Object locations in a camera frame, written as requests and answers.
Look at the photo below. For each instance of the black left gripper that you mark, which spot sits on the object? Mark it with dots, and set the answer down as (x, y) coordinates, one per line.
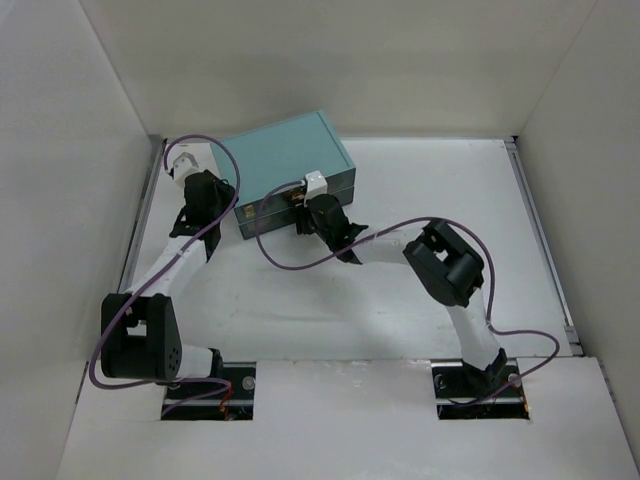
(201, 183)

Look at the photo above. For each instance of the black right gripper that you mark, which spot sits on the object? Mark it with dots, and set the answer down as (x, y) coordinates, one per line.
(302, 219)

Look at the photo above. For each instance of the clear acrylic drawer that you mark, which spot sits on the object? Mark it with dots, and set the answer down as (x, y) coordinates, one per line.
(280, 210)

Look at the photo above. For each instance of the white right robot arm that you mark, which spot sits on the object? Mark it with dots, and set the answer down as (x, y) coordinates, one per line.
(448, 268)

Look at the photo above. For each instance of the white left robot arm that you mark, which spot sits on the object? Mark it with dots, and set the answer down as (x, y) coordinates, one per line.
(140, 333)

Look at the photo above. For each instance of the light blue drawer box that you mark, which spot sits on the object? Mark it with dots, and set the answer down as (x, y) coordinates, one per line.
(264, 158)

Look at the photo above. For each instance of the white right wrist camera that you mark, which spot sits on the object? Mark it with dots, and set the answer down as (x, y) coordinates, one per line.
(315, 185)

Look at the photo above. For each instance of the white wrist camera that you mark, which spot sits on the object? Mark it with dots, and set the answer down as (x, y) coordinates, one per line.
(183, 166)
(315, 185)

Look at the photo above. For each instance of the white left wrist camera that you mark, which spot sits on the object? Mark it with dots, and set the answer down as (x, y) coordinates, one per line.
(183, 166)

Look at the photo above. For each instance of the aluminium frame rail left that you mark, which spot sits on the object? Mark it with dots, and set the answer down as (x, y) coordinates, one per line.
(145, 197)

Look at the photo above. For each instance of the aluminium frame rail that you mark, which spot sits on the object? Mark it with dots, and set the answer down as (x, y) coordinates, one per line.
(145, 197)
(543, 245)

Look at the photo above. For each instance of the aluminium frame rail right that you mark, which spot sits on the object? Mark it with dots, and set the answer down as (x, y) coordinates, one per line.
(543, 245)

